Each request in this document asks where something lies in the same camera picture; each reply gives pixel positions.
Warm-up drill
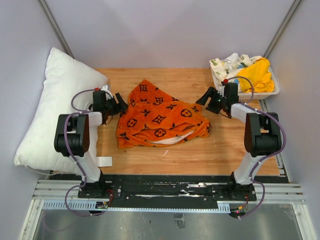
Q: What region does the orange monogram pillowcase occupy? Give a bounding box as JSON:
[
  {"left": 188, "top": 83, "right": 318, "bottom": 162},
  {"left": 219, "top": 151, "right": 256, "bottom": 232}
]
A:
[{"left": 116, "top": 80, "right": 211, "bottom": 149}]

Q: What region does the white pillow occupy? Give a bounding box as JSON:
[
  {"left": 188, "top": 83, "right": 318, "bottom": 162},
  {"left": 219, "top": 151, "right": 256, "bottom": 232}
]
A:
[{"left": 13, "top": 47, "right": 108, "bottom": 175}]

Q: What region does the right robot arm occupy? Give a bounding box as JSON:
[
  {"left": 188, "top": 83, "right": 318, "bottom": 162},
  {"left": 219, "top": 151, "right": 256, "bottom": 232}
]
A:
[{"left": 196, "top": 82, "right": 285, "bottom": 201}]

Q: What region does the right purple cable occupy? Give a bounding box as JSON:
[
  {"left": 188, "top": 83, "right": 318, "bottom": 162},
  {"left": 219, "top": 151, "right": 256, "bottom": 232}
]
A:
[{"left": 224, "top": 75, "right": 287, "bottom": 220}]

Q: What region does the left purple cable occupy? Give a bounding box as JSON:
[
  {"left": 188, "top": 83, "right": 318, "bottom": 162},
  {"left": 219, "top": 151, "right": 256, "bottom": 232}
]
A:
[{"left": 64, "top": 87, "right": 111, "bottom": 217}]

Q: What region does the aluminium frame post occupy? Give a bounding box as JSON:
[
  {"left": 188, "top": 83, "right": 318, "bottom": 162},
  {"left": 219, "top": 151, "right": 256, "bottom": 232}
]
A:
[
  {"left": 263, "top": 0, "right": 304, "bottom": 59},
  {"left": 37, "top": 0, "right": 74, "bottom": 58}
]

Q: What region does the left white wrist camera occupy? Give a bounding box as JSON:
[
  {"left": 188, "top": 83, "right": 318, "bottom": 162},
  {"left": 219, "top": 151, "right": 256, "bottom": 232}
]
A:
[{"left": 94, "top": 84, "right": 113, "bottom": 100}]

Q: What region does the white slotted cable duct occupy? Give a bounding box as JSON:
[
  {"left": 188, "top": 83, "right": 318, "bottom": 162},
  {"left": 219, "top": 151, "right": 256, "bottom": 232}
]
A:
[{"left": 42, "top": 200, "right": 231, "bottom": 214}]

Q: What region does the right aluminium frame post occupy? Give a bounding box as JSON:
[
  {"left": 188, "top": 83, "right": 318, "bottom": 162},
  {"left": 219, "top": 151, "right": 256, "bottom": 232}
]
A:
[{"left": 263, "top": 0, "right": 304, "bottom": 59}]

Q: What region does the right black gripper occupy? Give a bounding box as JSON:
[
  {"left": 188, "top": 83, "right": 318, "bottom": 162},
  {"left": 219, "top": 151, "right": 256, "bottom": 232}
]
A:
[{"left": 196, "top": 86, "right": 227, "bottom": 114}]

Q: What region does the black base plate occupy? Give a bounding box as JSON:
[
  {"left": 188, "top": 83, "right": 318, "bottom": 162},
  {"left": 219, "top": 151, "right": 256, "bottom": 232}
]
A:
[{"left": 77, "top": 174, "right": 258, "bottom": 210}]

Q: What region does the yellow cloth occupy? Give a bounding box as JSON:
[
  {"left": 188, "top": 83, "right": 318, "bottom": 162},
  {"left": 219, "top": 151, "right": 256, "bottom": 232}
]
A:
[{"left": 236, "top": 57, "right": 275, "bottom": 93}]

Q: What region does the left aluminium frame post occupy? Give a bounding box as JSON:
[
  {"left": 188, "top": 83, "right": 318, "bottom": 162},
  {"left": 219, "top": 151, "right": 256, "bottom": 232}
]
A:
[{"left": 37, "top": 0, "right": 74, "bottom": 58}]

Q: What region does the white patterned cloth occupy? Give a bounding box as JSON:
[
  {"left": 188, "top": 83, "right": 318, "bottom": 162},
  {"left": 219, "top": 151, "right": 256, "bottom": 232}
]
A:
[{"left": 209, "top": 53, "right": 262, "bottom": 91}]

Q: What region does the purple cable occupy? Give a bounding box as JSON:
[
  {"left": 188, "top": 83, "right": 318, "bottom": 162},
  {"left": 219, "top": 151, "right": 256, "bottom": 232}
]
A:
[
  {"left": 64, "top": 87, "right": 111, "bottom": 217},
  {"left": 224, "top": 75, "right": 287, "bottom": 220}
]

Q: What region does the white plastic bin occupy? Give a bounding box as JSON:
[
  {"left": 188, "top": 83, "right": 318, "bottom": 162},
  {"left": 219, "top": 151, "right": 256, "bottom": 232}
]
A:
[{"left": 212, "top": 65, "right": 280, "bottom": 100}]

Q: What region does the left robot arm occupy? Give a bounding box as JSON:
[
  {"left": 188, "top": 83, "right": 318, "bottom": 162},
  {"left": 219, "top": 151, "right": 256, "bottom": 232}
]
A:
[{"left": 53, "top": 88, "right": 128, "bottom": 198}]

